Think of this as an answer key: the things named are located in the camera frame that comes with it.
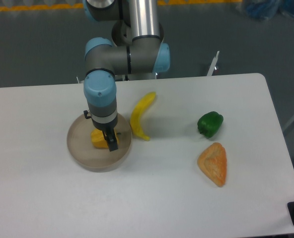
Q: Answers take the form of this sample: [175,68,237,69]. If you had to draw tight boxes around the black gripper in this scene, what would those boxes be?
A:
[83,110,118,152]

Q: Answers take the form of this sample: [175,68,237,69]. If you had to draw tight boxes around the yellow pepper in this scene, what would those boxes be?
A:
[90,129,109,149]

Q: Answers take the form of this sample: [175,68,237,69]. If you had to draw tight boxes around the green pepper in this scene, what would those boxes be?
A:
[197,111,224,138]

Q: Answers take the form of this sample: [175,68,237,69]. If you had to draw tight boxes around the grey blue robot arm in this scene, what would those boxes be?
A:
[83,0,170,151]

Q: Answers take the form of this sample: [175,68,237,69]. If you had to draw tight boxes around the beige round plate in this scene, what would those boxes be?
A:
[67,114,132,172]

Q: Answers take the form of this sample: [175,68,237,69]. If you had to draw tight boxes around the yellow banana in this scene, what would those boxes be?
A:
[130,92,156,141]

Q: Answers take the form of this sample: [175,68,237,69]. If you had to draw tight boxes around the orange triangular bread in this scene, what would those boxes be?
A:
[197,142,227,187]

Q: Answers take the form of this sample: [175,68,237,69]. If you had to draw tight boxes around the white metal frame bar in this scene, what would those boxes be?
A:
[207,51,220,76]

